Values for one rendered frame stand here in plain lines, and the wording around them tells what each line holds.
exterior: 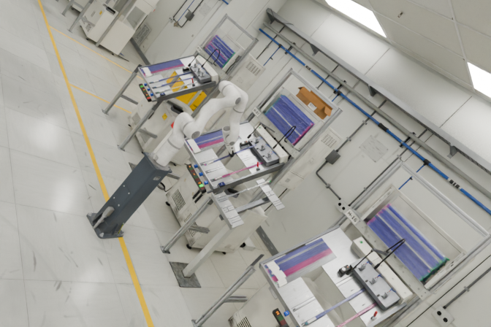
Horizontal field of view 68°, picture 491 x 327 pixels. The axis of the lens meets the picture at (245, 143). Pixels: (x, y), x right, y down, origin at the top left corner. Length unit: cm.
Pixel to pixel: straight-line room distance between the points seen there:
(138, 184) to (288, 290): 130
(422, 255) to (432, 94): 243
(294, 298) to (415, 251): 86
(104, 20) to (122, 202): 472
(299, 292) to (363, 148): 249
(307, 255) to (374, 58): 315
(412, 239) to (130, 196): 200
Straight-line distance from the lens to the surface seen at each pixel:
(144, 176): 278
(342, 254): 286
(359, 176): 460
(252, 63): 441
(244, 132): 362
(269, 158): 328
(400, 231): 278
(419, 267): 274
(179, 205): 377
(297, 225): 481
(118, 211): 293
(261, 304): 305
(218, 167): 325
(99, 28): 718
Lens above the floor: 177
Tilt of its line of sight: 11 degrees down
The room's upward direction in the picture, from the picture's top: 42 degrees clockwise
